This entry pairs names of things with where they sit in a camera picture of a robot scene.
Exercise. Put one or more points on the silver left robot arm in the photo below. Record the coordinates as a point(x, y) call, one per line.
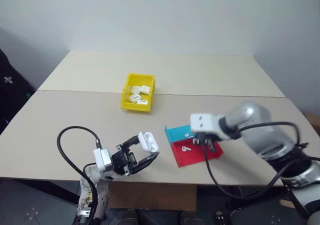
point(102, 192)

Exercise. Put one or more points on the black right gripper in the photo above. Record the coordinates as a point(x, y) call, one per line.
point(200, 136)

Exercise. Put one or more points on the blue plastic tray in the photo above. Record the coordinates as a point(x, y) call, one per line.
point(178, 133)

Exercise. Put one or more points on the dark rounded shape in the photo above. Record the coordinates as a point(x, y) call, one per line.
point(152, 217)

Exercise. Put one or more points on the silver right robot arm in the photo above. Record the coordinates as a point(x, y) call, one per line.
point(262, 135)

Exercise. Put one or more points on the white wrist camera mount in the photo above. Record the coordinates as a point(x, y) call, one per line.
point(202, 122)
point(101, 158)

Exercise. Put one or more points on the brown cardboard box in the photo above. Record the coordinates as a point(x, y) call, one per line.
point(313, 122)

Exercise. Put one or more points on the black cloth with white cross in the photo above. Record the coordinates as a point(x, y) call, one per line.
point(11, 95)

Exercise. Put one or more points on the red plastic tray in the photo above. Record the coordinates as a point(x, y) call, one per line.
point(195, 157)

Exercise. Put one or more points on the brown cardboard panel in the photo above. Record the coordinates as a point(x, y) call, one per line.
point(150, 197)

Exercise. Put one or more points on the white closed earbud case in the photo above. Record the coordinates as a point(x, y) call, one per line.
point(134, 98)
point(142, 102)
point(136, 89)
point(145, 89)

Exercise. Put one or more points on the yellow plastic bin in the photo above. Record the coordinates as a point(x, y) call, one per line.
point(125, 105)

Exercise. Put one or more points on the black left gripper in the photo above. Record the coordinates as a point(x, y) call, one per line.
point(122, 160)

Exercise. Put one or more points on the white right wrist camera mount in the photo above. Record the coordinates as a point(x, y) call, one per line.
point(202, 122)

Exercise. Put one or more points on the white earbud case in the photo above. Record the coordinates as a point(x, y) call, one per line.
point(142, 102)
point(145, 89)
point(150, 142)
point(134, 98)
point(136, 89)

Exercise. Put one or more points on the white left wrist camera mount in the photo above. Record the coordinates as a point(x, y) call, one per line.
point(101, 158)

